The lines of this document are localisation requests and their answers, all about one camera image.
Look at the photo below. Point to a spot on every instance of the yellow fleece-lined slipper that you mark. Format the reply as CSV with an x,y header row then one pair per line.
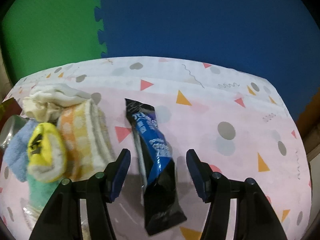
x,y
47,152

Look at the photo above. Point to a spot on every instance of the blue foam mat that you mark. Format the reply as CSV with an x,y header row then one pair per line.
x,y
200,17

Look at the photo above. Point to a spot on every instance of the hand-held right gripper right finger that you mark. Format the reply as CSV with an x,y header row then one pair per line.
x,y
197,172

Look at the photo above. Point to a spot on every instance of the orange and yellow patterned towel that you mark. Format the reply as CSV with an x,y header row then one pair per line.
x,y
80,135

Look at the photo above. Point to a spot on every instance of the metal bowl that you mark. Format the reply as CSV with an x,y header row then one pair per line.
x,y
12,130

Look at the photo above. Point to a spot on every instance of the brown box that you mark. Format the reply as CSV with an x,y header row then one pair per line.
x,y
10,108

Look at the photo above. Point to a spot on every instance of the mint green fluffy cloth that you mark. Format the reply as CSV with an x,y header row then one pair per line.
x,y
40,192

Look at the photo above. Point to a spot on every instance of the green foam mat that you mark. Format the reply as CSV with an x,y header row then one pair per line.
x,y
50,30

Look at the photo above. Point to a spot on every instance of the white cloth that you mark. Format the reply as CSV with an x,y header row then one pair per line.
x,y
65,91

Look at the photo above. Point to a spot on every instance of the light blue fluffy cloth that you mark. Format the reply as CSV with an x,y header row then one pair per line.
x,y
17,150

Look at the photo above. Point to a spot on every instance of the orange foam mat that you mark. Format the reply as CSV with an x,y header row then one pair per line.
x,y
311,120

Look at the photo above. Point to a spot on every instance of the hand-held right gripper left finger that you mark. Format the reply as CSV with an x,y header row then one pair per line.
x,y
120,172

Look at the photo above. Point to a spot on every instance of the pink printed tablecloth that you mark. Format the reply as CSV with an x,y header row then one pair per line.
x,y
225,105

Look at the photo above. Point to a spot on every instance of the blue and black snack packet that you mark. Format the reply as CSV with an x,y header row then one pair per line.
x,y
155,140

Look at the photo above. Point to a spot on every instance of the cream crumpled cloth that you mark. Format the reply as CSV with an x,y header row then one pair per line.
x,y
40,110

